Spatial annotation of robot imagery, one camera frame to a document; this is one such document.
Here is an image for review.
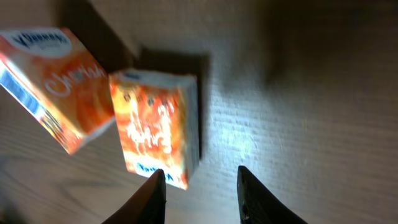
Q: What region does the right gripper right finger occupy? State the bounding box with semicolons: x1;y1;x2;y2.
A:
237;166;307;224

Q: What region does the orange small box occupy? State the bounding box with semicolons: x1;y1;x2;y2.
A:
109;69;200;190

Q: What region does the orange white box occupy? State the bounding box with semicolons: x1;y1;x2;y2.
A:
1;27;114;154

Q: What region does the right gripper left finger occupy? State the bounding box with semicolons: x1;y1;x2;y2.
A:
103;169;166;224

